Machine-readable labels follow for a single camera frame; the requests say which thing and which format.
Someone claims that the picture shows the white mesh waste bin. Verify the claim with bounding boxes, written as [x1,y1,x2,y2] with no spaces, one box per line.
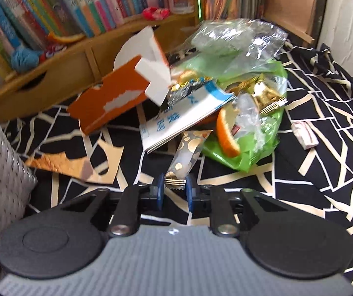
[0,94,38,238]

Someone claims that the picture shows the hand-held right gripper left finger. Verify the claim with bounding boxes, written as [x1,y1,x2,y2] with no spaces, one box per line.
[52,173,165,239]

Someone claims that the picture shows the green plastic bag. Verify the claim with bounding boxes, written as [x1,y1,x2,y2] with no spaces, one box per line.
[170,52,289,173]

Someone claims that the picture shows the clear plastic bag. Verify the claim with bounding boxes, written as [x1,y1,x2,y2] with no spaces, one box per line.
[184,18,289,71]

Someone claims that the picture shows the wooden shelf with drawers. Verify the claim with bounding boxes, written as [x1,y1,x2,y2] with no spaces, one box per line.
[0,13,198,123]

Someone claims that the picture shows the small orange peel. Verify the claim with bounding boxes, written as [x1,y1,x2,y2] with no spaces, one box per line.
[179,70,199,84]

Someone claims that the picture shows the silver foil wrapper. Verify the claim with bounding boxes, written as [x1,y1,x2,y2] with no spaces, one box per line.
[169,78,208,105]

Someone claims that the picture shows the black patterned blanket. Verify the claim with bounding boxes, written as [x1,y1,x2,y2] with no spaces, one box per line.
[0,41,353,289]

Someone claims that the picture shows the blue yarn ball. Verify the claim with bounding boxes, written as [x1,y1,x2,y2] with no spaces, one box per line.
[12,45,41,71]

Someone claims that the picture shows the row of paperback books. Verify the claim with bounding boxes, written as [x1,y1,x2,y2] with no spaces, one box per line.
[0,0,202,74]

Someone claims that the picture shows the torn brown cardboard piece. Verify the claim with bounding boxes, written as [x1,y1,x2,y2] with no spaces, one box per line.
[25,139,124,185]

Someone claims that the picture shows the large orange peel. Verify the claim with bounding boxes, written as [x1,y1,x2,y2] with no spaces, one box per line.
[216,106,242,158]

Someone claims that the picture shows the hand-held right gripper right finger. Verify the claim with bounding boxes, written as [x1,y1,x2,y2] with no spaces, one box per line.
[186,174,291,239]

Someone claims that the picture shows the orange cardboard box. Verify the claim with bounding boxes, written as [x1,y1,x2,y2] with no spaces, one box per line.
[67,26,172,135]

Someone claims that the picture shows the curved orange peel strip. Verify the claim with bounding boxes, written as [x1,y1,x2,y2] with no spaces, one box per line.
[48,32,86,44]

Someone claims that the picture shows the red white knitted toy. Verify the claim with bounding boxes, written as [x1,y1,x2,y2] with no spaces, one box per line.
[39,43,68,62]

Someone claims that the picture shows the brown paper folder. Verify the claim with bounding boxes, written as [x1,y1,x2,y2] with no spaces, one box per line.
[263,0,323,48]

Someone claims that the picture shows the small pink white packet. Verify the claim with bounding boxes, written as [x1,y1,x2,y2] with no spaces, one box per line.
[291,121,319,149]

